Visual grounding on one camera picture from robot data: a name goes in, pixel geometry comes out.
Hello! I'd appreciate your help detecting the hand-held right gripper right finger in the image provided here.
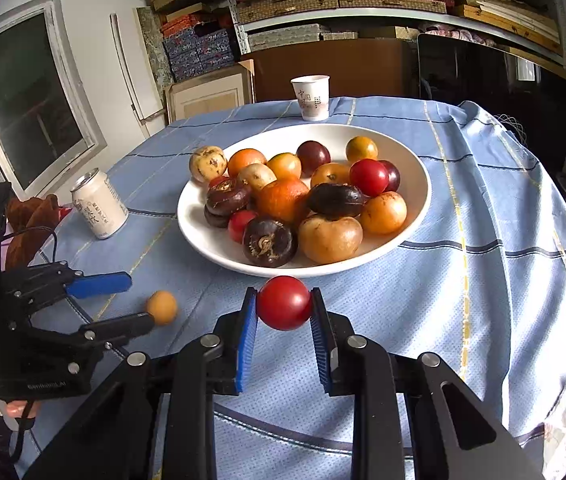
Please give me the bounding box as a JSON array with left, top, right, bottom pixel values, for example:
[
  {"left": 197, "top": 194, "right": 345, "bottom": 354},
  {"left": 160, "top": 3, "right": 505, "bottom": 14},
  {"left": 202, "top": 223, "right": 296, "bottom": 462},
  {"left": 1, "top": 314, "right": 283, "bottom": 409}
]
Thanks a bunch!
[{"left": 309, "top": 287, "right": 546, "bottom": 480}]

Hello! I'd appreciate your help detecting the beige framed panel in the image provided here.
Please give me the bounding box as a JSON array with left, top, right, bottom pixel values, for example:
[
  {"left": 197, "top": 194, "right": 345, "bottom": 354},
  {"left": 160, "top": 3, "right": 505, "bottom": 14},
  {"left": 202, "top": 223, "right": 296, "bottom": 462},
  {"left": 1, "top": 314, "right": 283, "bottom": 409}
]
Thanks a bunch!
[{"left": 164, "top": 60, "right": 256, "bottom": 123}]

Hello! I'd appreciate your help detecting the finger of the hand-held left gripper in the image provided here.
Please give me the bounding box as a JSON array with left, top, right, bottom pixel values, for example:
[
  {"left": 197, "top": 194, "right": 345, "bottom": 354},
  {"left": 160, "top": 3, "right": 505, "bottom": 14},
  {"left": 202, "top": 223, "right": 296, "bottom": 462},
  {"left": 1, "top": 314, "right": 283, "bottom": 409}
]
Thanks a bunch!
[
  {"left": 13, "top": 311, "right": 156, "bottom": 357},
  {"left": 3, "top": 261, "right": 134, "bottom": 311}
]

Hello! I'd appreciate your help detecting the sliding window white frame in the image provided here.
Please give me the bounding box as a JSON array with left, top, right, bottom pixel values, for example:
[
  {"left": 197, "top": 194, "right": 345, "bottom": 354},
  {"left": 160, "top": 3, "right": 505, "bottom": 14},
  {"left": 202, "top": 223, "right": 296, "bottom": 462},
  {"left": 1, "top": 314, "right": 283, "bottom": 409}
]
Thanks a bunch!
[{"left": 0, "top": 0, "right": 108, "bottom": 201}]

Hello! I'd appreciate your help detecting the person's left hand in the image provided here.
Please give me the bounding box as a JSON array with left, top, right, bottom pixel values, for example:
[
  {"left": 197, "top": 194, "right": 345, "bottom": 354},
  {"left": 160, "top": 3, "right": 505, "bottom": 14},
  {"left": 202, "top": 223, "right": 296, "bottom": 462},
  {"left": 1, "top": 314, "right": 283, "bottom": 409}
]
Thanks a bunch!
[{"left": 0, "top": 376, "right": 42, "bottom": 421}]

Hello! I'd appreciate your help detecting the pile of flat woven boxes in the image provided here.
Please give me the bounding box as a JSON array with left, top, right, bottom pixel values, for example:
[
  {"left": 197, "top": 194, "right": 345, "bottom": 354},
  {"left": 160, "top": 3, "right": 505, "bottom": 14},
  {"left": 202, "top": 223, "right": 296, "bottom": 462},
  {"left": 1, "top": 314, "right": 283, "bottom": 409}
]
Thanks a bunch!
[{"left": 228, "top": 0, "right": 564, "bottom": 56}]

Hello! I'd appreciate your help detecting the pink fabric bundle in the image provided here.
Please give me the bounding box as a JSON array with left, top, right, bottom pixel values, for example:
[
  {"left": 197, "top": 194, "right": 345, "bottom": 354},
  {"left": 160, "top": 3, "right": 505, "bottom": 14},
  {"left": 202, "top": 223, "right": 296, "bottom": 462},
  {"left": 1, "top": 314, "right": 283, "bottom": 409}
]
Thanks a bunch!
[{"left": 423, "top": 24, "right": 494, "bottom": 41}]

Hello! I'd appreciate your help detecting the large orange mandarin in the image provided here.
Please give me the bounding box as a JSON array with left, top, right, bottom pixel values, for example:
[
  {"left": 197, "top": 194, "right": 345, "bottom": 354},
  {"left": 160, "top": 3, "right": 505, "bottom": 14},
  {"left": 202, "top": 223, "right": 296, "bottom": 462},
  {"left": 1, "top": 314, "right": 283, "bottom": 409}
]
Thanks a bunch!
[{"left": 256, "top": 177, "right": 310, "bottom": 226}]

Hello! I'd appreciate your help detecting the white paper cup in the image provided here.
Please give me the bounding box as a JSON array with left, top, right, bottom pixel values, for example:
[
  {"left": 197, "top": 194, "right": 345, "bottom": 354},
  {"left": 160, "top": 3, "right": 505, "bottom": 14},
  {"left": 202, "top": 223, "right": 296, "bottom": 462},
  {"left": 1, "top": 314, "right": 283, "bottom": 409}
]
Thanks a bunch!
[{"left": 291, "top": 75, "right": 330, "bottom": 122}]

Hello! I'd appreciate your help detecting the orange marked fruit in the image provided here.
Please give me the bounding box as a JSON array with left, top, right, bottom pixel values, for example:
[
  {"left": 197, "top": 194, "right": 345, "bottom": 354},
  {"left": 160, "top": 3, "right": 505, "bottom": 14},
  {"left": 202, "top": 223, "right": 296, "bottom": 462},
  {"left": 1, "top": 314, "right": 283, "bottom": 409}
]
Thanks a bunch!
[{"left": 310, "top": 162, "right": 351, "bottom": 188}]

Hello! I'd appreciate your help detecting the brown wooden board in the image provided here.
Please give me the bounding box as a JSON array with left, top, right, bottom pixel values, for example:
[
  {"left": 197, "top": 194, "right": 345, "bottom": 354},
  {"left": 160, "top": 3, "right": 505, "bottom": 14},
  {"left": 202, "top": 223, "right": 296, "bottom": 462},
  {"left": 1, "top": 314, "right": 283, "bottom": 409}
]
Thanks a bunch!
[{"left": 243, "top": 40, "right": 416, "bottom": 103}]

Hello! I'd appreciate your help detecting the white drink can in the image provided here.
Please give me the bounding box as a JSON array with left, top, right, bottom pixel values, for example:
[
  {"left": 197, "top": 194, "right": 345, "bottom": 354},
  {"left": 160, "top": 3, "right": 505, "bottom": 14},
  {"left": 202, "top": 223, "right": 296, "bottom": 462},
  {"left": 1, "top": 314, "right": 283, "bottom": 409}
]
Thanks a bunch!
[{"left": 70, "top": 168, "right": 129, "bottom": 240}]

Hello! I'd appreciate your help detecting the deep orange tangerine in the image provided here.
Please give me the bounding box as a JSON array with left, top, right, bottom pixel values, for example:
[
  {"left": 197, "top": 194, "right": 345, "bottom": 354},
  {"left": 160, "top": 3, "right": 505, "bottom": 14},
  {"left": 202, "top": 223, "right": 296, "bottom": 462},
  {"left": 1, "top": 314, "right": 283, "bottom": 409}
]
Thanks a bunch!
[{"left": 227, "top": 148, "right": 268, "bottom": 177}]

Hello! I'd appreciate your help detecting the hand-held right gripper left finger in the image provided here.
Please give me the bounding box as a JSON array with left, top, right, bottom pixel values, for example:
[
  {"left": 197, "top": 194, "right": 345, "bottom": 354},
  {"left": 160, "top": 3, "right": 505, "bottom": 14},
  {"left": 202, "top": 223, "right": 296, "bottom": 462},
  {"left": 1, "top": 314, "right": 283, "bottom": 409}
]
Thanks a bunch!
[{"left": 23, "top": 286, "right": 260, "bottom": 480}]

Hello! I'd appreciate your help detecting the brown plush toy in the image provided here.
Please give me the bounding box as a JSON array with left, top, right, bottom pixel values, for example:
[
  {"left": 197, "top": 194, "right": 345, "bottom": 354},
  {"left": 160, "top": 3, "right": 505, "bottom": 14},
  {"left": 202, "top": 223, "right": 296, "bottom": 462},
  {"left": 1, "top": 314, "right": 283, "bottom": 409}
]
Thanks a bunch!
[{"left": 5, "top": 194, "right": 61, "bottom": 271}]

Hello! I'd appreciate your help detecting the stack of blue patterned boxes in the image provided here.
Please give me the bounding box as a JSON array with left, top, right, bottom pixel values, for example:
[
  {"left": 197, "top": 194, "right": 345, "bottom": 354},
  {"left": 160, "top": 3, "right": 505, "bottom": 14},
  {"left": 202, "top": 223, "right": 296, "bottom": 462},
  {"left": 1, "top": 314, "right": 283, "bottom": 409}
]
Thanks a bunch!
[{"left": 162, "top": 15, "right": 238, "bottom": 81}]

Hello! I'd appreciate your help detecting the white oval plate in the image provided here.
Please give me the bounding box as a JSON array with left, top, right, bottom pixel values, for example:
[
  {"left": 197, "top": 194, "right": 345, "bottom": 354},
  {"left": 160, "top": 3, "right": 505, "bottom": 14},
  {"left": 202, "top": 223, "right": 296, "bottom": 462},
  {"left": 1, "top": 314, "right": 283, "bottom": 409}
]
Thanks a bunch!
[{"left": 177, "top": 123, "right": 432, "bottom": 279}]

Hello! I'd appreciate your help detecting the white leaning slat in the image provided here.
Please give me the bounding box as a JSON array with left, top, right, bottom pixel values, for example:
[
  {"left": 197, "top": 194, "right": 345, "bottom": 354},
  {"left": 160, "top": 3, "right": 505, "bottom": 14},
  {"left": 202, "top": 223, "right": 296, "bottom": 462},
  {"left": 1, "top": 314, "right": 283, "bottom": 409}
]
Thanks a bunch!
[{"left": 109, "top": 12, "right": 151, "bottom": 138}]

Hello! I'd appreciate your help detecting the white metal shelf rack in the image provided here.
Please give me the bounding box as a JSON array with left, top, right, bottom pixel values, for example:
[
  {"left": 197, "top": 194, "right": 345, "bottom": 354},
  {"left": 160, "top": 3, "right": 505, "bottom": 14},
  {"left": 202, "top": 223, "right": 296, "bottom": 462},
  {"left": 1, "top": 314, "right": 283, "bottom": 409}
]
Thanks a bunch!
[{"left": 215, "top": 0, "right": 566, "bottom": 68}]

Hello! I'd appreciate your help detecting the yellow orange kumquat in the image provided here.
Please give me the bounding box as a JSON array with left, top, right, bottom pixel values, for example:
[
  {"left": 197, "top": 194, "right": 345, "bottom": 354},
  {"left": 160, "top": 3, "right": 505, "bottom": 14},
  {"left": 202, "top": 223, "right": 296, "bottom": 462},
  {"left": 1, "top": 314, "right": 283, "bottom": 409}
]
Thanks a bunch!
[
  {"left": 345, "top": 136, "right": 379, "bottom": 163},
  {"left": 266, "top": 152, "right": 302, "bottom": 180}
]

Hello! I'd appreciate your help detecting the black flat screen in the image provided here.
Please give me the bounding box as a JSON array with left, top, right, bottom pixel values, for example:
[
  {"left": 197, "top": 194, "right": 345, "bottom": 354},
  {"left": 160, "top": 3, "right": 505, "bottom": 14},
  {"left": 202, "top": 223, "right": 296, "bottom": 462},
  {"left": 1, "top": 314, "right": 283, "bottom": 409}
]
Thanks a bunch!
[{"left": 417, "top": 32, "right": 566, "bottom": 176}]

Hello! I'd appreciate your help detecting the green marbled panel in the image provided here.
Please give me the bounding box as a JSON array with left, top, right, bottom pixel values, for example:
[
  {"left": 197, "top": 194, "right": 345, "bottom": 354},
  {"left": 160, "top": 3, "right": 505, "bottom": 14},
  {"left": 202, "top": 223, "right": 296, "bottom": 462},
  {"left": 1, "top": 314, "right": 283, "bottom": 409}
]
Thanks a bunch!
[{"left": 135, "top": 7, "right": 174, "bottom": 93}]

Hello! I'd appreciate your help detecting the large tan dimpled fruit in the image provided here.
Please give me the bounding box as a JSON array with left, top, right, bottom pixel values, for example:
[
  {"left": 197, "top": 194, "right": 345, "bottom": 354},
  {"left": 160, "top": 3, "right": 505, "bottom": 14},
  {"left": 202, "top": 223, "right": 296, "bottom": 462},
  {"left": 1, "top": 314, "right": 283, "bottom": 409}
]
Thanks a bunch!
[{"left": 298, "top": 214, "right": 364, "bottom": 264}]

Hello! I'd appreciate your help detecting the tiny orange fruit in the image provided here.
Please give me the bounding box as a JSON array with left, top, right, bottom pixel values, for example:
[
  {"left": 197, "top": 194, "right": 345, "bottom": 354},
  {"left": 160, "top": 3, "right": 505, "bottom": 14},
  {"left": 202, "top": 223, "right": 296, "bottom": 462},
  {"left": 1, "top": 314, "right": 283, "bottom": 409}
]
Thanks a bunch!
[{"left": 145, "top": 290, "right": 178, "bottom": 326}]

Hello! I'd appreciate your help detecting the pale yellow spotted fruit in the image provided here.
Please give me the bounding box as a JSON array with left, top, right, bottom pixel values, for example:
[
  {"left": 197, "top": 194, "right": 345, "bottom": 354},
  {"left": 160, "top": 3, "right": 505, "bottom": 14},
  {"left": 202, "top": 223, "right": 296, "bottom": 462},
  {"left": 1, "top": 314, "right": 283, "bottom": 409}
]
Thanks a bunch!
[{"left": 189, "top": 145, "right": 228, "bottom": 184}]

